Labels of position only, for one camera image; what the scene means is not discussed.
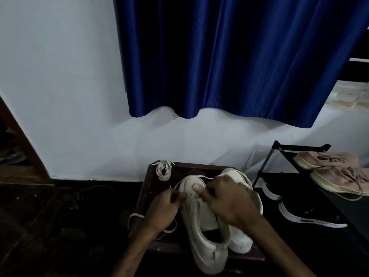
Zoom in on white shoelace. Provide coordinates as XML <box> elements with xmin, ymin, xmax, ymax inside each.
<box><xmin>151</xmin><ymin>159</ymin><xmax>175</xmax><ymax>182</ymax></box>
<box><xmin>127</xmin><ymin>174</ymin><xmax>221</xmax><ymax>242</ymax></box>

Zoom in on person's left forearm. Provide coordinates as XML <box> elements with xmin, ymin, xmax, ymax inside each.
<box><xmin>110</xmin><ymin>224</ymin><xmax>161</xmax><ymax>277</ymax></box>

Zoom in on white window grille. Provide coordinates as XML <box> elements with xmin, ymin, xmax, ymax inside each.
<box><xmin>325</xmin><ymin>57</ymin><xmax>369</xmax><ymax>112</ymax></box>

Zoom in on person's right forearm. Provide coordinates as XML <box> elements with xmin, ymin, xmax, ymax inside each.
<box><xmin>244</xmin><ymin>215</ymin><xmax>318</xmax><ymax>277</ymax></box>

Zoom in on person's left hand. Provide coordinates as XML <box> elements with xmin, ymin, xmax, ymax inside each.
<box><xmin>142</xmin><ymin>187</ymin><xmax>188</xmax><ymax>235</ymax></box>

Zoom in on blue curtain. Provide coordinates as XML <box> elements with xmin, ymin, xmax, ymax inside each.
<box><xmin>113</xmin><ymin>0</ymin><xmax>369</xmax><ymax>129</ymax></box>

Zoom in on grey slipper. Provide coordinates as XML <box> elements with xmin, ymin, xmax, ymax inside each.
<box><xmin>0</xmin><ymin>150</ymin><xmax>27</xmax><ymax>165</ymax></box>

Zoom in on person's right hand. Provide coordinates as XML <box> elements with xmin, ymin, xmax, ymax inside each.
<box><xmin>191</xmin><ymin>174</ymin><xmax>263</xmax><ymax>229</ymax></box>

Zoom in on pink sneaker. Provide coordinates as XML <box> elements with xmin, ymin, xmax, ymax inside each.
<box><xmin>293</xmin><ymin>150</ymin><xmax>359</xmax><ymax>171</ymax></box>
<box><xmin>309</xmin><ymin>165</ymin><xmax>369</xmax><ymax>202</ymax></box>

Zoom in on dark brown plastic stool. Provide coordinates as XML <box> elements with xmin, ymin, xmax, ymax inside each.
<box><xmin>128</xmin><ymin>160</ymin><xmax>266</xmax><ymax>262</ymax></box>

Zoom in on brown wooden door frame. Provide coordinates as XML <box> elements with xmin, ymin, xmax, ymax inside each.
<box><xmin>0</xmin><ymin>96</ymin><xmax>55</xmax><ymax>185</ymax></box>

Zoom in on black sneaker white sole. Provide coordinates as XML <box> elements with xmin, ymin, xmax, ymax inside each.
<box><xmin>278</xmin><ymin>201</ymin><xmax>349</xmax><ymax>230</ymax></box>
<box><xmin>260</xmin><ymin>181</ymin><xmax>285</xmax><ymax>202</ymax></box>

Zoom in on black shoe rack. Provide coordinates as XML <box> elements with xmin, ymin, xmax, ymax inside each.
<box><xmin>251</xmin><ymin>140</ymin><xmax>369</xmax><ymax>244</ymax></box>

